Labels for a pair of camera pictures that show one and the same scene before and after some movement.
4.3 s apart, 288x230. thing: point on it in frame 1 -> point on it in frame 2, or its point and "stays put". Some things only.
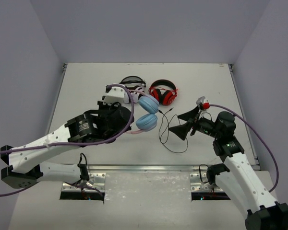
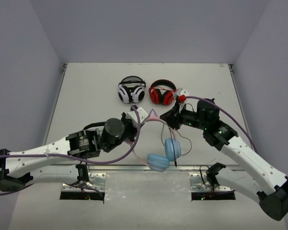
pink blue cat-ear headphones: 150,105 -> 159,162
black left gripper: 103,105 -> 128,129
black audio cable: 168,126 -> 175,160
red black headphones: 168,97 stays put
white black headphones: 132,82 stays put
